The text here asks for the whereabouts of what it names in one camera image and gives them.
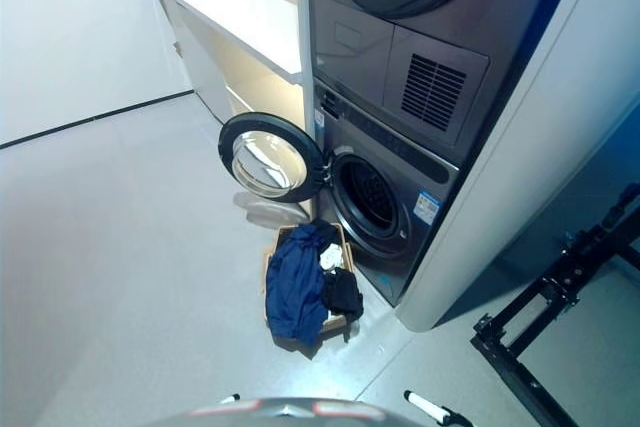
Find grey stacked dryer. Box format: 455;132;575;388
305;0;594;167

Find round washing machine door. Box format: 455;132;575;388
217;112;332;205

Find white counter cabinet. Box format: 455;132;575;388
151;0;307;128

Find wooden laundry basket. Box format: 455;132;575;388
263;221;358;341

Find white garment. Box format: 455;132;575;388
319;242;345;272

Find silver robot torso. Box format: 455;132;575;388
148;395;404;427

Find grey front-load washing machine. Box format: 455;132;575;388
312;77;461;307

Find blue garment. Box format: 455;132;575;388
265;224;332;348

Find white appliance enclosure panel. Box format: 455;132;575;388
394;0;640;332

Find black garment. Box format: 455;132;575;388
323;267;365;323

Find black metal frame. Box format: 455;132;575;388
470;182;640;427

